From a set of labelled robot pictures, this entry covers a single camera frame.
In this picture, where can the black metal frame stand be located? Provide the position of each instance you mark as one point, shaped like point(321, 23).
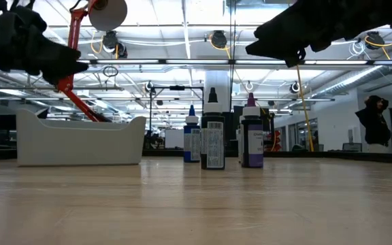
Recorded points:
point(177, 87)

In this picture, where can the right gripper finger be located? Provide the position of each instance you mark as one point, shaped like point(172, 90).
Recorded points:
point(305, 20)
point(284, 47)

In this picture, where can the red desk lamp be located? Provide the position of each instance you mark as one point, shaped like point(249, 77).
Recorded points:
point(109, 13)

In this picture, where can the white building column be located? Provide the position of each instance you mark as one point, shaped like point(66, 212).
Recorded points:
point(217, 88)

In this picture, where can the silver ventilation duct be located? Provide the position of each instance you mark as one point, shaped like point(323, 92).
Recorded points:
point(349, 81)

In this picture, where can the white board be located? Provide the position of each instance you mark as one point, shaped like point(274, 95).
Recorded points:
point(174, 138)

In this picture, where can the red parts rack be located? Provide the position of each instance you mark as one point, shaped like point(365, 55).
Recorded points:
point(276, 141)

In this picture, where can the black computer monitor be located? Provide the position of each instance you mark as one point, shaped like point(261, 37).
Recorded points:
point(4, 122)

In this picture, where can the black-capped large dye bottle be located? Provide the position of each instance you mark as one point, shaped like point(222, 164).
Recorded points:
point(212, 143)

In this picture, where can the grey plastic bin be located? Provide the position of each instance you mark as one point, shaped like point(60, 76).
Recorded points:
point(80, 143)

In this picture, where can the small grey-blue bottle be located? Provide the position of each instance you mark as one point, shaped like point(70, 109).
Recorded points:
point(252, 143)
point(191, 143)

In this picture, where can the person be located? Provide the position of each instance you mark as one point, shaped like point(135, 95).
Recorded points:
point(374, 129)

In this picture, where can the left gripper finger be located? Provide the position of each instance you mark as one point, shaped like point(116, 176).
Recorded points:
point(58, 63)
point(24, 22)

